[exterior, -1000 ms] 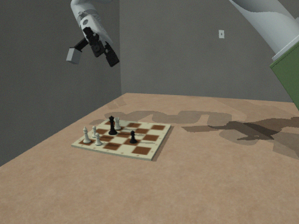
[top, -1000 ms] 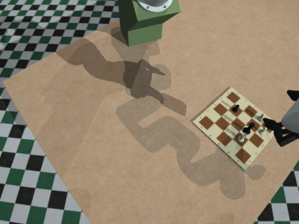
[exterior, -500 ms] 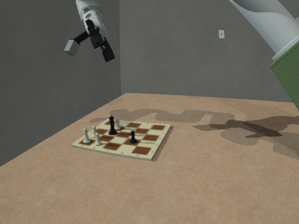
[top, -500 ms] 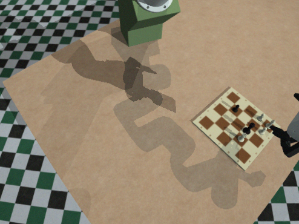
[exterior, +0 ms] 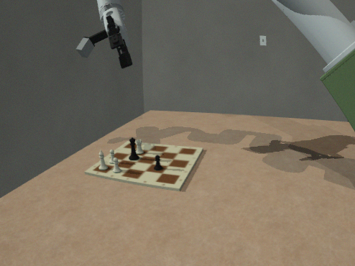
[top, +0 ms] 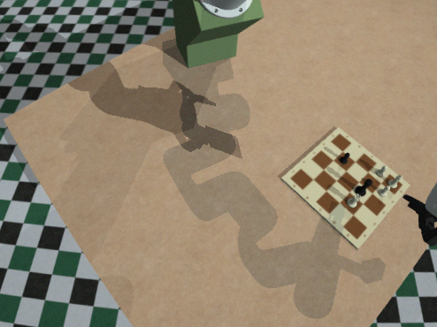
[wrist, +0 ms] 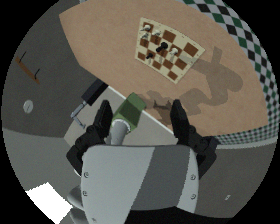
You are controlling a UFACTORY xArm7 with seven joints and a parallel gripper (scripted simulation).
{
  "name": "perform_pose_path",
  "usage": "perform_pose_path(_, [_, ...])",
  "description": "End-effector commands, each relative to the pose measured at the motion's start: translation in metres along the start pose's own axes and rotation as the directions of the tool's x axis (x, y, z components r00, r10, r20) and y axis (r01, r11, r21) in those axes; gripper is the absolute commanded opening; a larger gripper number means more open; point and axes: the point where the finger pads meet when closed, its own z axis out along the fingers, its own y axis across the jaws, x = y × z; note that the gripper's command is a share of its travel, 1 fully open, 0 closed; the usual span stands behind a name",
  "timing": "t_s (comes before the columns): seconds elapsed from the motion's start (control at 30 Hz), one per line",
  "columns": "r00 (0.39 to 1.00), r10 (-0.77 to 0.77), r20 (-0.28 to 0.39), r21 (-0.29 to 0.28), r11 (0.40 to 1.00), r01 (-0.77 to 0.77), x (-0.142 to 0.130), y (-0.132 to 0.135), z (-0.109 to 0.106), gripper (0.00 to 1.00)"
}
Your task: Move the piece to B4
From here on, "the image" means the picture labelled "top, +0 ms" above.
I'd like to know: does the white pawn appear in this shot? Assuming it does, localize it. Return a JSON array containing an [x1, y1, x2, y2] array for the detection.
[[376, 165, 387, 177], [379, 186, 390, 197]]

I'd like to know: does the white bishop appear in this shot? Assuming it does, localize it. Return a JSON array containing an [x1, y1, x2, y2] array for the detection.
[[388, 175, 403, 188]]

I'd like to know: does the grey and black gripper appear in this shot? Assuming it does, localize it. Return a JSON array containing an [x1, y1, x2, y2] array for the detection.
[[403, 183, 437, 246]]

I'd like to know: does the chessboard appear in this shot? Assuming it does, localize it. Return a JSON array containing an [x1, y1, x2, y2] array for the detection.
[[281, 127, 410, 249]]

